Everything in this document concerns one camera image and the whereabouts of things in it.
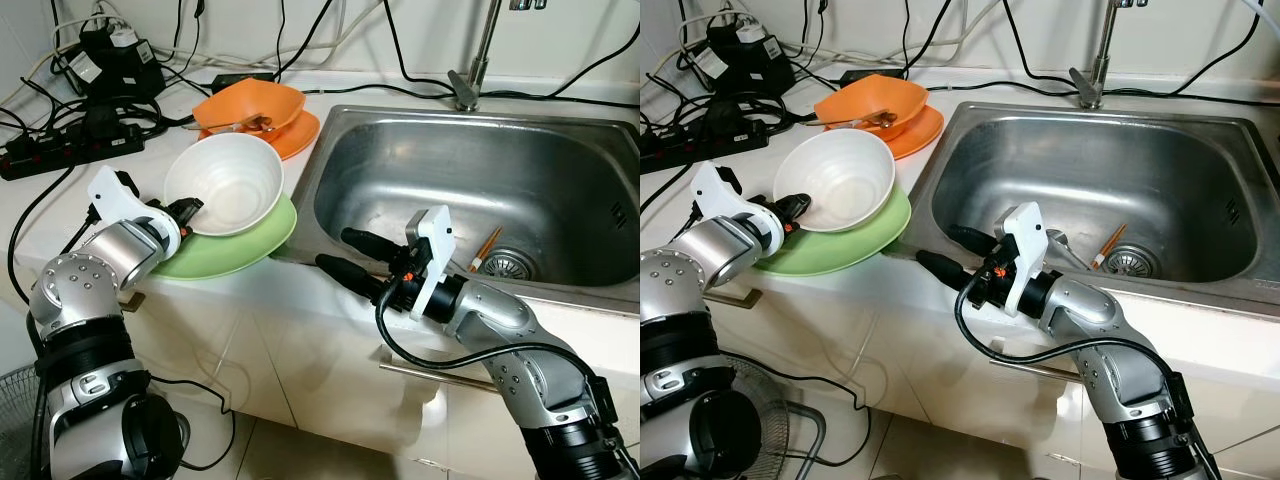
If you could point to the orange bowl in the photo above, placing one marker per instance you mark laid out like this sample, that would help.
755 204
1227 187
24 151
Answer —
250 100
870 95

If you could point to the brown wooden chopstick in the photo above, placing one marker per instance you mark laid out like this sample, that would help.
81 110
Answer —
1110 245
487 248

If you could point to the long black power strip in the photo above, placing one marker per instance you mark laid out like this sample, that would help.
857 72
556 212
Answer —
690 150
60 155

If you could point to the small black power strip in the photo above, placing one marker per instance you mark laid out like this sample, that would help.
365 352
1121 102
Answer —
870 74
242 80

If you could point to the plain metal spoon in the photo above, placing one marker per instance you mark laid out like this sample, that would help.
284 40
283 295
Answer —
1068 250

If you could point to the orange plate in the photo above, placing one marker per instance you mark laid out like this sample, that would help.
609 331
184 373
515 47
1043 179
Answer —
925 130
300 135

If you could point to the white bowl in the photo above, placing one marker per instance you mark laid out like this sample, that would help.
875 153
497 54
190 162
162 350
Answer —
225 185
840 180

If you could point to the stainless steel sink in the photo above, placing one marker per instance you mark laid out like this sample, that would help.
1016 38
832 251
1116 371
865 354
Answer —
1150 165
520 170

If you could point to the black power adapter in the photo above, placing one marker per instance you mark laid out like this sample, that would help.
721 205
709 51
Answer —
120 65
742 60

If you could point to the steel drain strainer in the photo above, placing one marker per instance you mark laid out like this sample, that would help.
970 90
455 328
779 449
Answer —
508 264
1132 262

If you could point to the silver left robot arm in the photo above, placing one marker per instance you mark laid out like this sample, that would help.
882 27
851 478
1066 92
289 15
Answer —
700 260
95 260

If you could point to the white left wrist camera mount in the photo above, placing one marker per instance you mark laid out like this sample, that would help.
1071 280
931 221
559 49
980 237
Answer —
725 198
120 200

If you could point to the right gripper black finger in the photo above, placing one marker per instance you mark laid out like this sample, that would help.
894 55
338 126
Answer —
950 270
352 274
975 240
372 243

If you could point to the white kitchen cabinet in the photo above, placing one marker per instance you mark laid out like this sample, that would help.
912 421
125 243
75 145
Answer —
920 400
300 380

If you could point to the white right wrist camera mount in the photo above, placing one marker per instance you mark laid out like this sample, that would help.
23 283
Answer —
432 255
1025 250

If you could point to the black plug adapter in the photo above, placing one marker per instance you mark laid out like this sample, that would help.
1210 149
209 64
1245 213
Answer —
105 120
725 115

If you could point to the green plate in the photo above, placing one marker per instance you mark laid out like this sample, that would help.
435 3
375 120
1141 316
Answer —
860 250
240 252

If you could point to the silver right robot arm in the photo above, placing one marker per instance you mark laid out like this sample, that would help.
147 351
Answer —
520 350
1120 345

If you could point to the steel faucet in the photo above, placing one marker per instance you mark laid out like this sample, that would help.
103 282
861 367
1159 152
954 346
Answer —
1103 55
482 55

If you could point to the grey floor fan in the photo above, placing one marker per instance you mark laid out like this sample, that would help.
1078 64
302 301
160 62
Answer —
770 400
15 420

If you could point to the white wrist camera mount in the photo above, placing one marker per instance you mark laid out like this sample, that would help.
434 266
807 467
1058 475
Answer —
120 200
1025 250
432 255
725 198

